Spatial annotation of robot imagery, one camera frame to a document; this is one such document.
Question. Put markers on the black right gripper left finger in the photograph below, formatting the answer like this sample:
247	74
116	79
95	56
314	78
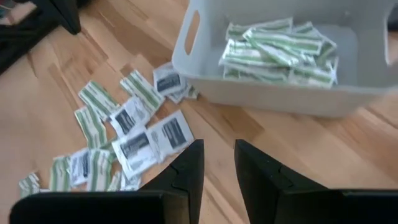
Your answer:
186	180

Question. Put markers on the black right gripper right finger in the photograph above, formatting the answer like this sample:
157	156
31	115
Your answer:
264	180

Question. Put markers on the light grey plastic bin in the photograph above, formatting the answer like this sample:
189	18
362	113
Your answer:
280	99

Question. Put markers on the BZK antiseptic towelette packet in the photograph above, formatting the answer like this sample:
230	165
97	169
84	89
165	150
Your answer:
171	133
168	81
129	116
133	152
79	166

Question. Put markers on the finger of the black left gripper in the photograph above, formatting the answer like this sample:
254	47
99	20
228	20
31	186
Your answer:
68	18

